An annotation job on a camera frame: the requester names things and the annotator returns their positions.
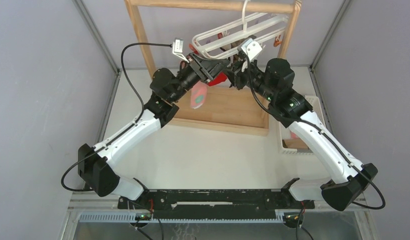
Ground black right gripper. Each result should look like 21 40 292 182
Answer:
220 57 275 104

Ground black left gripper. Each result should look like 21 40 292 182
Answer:
169 52 229 103

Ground red snowflake sock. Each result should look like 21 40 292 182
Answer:
207 72 228 87

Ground pink sock with green patch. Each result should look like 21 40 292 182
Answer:
190 81 208 109

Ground white plastic clip hanger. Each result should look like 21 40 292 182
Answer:
190 0 289 59

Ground orange hanger clip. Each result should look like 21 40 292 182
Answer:
273 35 282 48

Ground white perforated plastic basket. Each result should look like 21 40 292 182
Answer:
277 95 326 155

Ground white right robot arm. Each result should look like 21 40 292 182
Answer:
226 53 378 211

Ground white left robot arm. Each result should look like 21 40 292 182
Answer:
77 53 230 209

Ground wooden hanger rack stand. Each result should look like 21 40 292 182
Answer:
125 0 302 136

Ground brown argyle sock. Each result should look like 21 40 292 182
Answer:
220 35 257 56

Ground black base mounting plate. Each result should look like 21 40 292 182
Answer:
117 189 315 221

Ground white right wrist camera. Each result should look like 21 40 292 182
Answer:
237 38 263 72

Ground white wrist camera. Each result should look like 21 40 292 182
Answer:
237 38 263 72
172 38 189 63

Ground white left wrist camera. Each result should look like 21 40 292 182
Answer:
172 38 189 63

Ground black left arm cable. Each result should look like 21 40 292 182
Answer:
120 42 174 125

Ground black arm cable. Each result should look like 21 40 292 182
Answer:
120 42 174 125
243 52 387 211

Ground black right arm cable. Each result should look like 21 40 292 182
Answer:
243 52 387 211

